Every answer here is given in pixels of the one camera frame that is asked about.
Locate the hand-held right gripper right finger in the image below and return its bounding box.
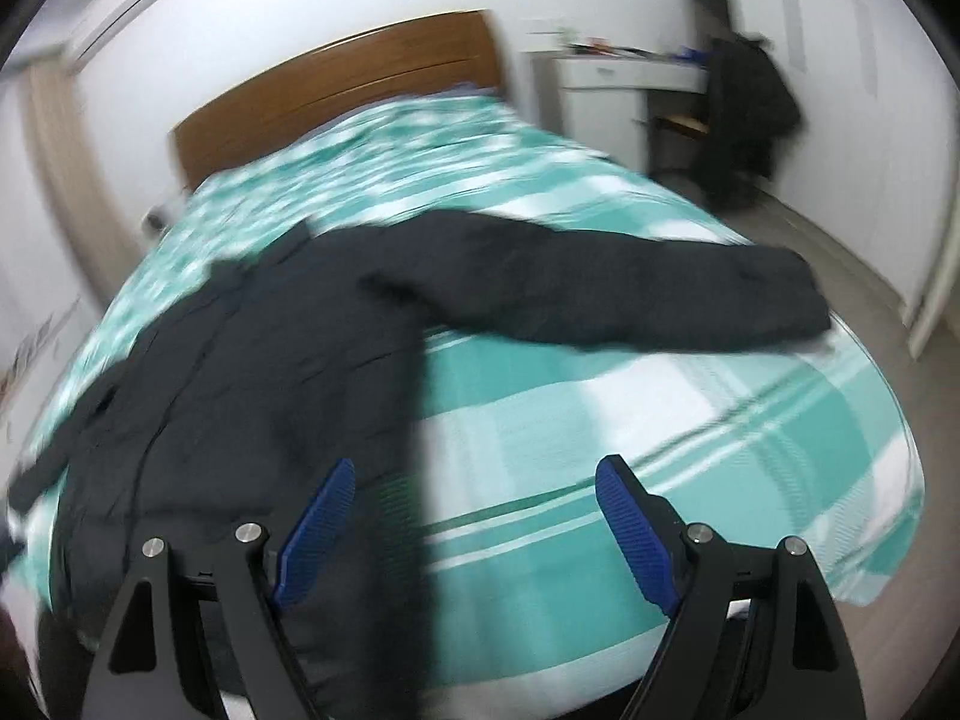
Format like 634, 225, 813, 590
595, 454, 867, 720

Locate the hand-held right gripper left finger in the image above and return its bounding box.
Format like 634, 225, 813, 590
81, 457, 357, 720

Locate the black padded jacket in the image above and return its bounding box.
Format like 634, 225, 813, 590
7, 210, 833, 720

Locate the bed with green plaid sheet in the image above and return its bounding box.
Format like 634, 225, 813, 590
0, 94, 923, 698

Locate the wooden chair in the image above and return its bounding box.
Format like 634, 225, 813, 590
649, 109, 713, 173

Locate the black coat on chair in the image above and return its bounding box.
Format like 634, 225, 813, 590
694, 34, 803, 211

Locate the wooden headboard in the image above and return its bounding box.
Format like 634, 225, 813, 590
172, 9, 505, 192

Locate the beige curtain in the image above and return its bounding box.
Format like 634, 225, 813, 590
19, 64, 140, 293

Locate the white desk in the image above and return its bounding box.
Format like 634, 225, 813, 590
525, 52, 713, 173

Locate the white air conditioner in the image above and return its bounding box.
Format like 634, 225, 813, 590
64, 0, 173, 76

